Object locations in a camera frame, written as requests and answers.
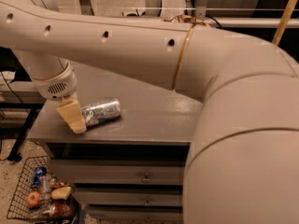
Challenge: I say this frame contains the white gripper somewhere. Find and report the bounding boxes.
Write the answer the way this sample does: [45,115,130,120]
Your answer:
[32,63,87,134]

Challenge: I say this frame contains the silver blue redbull can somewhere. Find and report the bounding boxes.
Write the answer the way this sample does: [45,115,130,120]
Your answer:
[81,98,121,126]

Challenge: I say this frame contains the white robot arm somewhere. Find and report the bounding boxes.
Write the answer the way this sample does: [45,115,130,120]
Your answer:
[0,0,299,224]

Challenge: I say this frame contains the blue can in basket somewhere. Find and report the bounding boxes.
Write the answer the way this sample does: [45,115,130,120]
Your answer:
[31,166,47,188]

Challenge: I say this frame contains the grey side bench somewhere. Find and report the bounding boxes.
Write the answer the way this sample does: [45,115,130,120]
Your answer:
[0,81,46,162]

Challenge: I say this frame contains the yellow sponge in basket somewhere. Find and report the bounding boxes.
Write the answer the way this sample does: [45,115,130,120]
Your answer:
[50,187,72,201]

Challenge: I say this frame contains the grey drawer cabinet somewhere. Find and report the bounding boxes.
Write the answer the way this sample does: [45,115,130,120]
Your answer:
[29,64,202,224]

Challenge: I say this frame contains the red apple in basket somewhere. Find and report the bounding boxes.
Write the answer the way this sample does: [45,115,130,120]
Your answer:
[26,191,40,208]

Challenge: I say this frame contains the brown chip bag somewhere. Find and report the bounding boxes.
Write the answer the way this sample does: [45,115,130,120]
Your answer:
[164,14,209,27]

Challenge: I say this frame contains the metal railing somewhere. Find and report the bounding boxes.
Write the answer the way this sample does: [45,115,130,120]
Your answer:
[52,0,299,29]

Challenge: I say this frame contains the black cable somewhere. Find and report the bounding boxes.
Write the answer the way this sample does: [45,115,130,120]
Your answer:
[0,71,36,117]

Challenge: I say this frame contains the black wire basket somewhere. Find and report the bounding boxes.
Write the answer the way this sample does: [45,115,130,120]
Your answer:
[6,155,78,224]

